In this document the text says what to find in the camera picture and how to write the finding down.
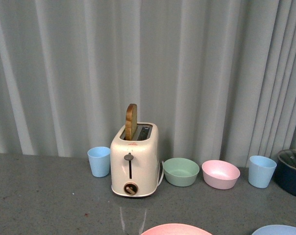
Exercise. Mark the pink plate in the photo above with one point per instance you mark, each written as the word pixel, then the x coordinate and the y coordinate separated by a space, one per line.
pixel 175 229

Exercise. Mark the blue plate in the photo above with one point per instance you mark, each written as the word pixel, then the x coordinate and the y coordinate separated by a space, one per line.
pixel 275 230

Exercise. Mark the brown bread slice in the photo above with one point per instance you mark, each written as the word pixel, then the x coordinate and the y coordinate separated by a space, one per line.
pixel 130 122

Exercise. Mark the cream white toaster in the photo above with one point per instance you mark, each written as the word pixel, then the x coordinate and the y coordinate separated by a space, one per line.
pixel 135 164

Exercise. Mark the light blue cup left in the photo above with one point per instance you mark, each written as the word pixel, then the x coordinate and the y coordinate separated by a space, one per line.
pixel 99 160

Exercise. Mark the light blue cup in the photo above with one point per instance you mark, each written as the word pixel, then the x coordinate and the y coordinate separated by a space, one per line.
pixel 261 170
pixel 99 160

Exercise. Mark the green bowl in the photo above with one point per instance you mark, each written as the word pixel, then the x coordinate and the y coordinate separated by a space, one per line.
pixel 180 172

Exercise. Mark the grey pleated curtain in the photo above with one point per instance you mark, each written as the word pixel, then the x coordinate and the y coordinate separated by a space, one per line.
pixel 218 77

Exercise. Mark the pink bowl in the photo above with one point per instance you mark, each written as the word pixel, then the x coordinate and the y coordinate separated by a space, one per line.
pixel 220 174

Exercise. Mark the light blue cup right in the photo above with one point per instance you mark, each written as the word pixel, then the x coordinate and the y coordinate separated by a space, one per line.
pixel 261 170

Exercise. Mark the glass pot lid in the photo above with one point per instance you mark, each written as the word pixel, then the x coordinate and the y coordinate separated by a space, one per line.
pixel 288 158

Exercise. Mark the dark blue pot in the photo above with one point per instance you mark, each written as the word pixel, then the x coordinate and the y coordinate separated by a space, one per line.
pixel 285 177

